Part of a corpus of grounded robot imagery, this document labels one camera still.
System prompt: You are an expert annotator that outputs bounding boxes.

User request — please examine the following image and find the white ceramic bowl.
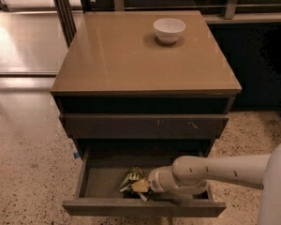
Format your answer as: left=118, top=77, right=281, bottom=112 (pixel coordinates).
left=154, top=18, right=185, bottom=44

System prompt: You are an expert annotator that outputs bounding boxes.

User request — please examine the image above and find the open middle drawer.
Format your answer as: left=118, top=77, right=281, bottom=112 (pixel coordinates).
left=63, top=149, right=226, bottom=218

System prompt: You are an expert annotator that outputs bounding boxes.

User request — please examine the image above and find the closed top drawer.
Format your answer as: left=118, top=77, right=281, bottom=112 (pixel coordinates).
left=60, top=113, right=229, bottom=140

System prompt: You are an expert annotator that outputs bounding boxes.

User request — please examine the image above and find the green jalapeno chip bag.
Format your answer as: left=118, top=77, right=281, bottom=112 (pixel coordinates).
left=119, top=167, right=149, bottom=202

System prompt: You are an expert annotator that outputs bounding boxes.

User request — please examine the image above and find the blue tape piece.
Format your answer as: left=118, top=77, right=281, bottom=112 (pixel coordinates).
left=73, top=152, right=80, bottom=158

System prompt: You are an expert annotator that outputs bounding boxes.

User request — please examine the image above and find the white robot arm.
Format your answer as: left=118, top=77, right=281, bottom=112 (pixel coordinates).
left=132, top=143, right=281, bottom=225

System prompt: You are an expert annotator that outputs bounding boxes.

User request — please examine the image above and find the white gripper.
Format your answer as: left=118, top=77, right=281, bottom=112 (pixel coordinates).
left=131, top=168, right=165, bottom=193

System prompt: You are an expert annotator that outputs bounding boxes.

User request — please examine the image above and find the grey drawer cabinet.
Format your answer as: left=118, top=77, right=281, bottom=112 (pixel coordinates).
left=51, top=11, right=242, bottom=156

